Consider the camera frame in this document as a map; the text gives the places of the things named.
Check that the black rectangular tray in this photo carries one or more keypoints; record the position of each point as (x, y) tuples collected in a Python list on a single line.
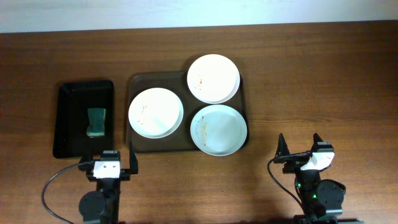
[(74, 98)]

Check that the white plate top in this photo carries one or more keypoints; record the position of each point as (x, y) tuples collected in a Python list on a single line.
[(213, 79)]

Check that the brown plastic serving tray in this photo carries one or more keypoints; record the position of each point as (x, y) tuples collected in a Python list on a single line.
[(179, 140)]

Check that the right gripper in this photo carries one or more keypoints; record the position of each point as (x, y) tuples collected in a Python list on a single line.
[(293, 166)]

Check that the pale blue plate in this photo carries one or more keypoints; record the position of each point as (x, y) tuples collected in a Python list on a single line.
[(218, 130)]

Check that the white plate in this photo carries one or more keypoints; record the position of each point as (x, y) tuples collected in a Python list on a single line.
[(155, 113), (213, 79)]

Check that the green yellow scrub sponge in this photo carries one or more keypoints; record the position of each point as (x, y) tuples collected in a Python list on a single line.
[(96, 126)]

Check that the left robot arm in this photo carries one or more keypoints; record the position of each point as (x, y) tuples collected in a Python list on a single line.
[(101, 206)]

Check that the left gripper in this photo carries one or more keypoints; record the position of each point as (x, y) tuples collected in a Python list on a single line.
[(125, 173)]

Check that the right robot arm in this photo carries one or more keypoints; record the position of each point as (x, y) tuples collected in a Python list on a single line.
[(320, 199)]

